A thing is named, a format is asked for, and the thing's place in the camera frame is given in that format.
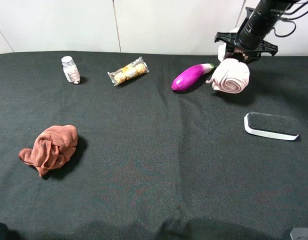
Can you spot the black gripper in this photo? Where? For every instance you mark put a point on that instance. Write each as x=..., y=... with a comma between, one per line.
x=248, y=55

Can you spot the pink towel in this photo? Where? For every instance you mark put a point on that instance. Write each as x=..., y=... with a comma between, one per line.
x=232, y=74

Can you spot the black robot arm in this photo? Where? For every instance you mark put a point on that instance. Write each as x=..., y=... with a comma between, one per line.
x=248, y=39

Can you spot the purple toy eggplant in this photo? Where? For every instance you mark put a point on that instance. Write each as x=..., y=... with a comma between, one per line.
x=190, y=76

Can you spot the white and black eraser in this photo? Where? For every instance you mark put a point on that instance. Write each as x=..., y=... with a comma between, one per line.
x=272, y=126

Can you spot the wrapped gold chocolates pack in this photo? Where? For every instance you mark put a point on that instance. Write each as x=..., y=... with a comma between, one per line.
x=134, y=69

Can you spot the glass jar of pink pills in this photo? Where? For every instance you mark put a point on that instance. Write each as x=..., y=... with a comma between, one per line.
x=70, y=70

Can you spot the crumpled brown cloth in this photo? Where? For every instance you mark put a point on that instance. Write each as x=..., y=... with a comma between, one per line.
x=52, y=149

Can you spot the black device bottom left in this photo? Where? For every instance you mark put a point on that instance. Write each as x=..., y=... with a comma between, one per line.
x=3, y=231

